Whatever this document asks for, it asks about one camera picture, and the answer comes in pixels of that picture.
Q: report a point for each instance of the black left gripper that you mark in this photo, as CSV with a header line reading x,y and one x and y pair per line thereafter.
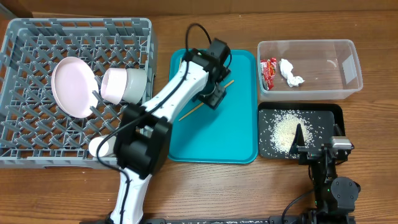
x,y
215,99

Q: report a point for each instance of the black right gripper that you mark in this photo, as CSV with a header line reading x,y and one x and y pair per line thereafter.
x,y
309,154

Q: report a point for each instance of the pile of rice grains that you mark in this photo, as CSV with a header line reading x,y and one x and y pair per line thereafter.
x,y
277,130

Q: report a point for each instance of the red snack wrapper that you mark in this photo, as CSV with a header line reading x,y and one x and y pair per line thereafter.
x,y
268,71

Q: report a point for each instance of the white tissue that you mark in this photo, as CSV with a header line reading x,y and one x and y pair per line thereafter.
x,y
286,71

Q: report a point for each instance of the white bowl with rice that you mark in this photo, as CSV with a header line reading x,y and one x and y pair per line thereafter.
x,y
113,85

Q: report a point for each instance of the white round plate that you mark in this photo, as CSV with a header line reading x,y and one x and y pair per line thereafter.
x,y
74,86

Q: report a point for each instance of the grey bowl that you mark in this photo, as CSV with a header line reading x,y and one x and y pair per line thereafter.
x,y
135,85

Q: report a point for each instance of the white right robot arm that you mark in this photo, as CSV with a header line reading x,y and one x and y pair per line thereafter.
x,y
335,196

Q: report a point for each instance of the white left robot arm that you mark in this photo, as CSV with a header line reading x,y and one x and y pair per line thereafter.
x,y
143,138

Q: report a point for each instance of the black waste tray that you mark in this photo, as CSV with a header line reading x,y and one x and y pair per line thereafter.
x,y
322,116

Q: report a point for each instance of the teal plastic tray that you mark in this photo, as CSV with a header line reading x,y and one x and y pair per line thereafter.
x,y
227,134

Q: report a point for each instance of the clear plastic bin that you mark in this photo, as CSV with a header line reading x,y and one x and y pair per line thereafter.
x,y
330,68

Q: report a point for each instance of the grey dish rack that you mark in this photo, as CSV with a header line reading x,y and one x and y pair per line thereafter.
x,y
35,131

